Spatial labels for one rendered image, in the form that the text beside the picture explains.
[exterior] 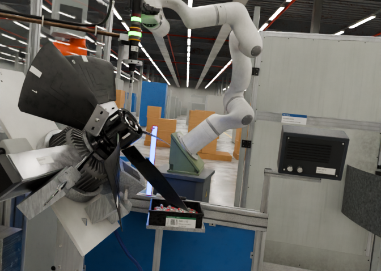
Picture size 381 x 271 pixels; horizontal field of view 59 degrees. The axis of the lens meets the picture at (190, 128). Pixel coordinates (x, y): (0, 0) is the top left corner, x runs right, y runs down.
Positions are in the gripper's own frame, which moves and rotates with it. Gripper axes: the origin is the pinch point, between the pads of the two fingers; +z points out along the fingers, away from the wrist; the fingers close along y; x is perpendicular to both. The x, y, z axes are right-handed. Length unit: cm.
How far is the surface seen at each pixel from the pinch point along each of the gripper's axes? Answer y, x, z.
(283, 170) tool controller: -60, -57, -33
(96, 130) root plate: 3.2, -44.4, 16.8
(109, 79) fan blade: 9.0, -26.9, -1.7
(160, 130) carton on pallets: 235, -109, -896
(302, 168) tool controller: -67, -55, -32
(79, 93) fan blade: 5.9, -33.5, 24.5
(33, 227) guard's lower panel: 70, -109, -52
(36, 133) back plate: 26, -48, 14
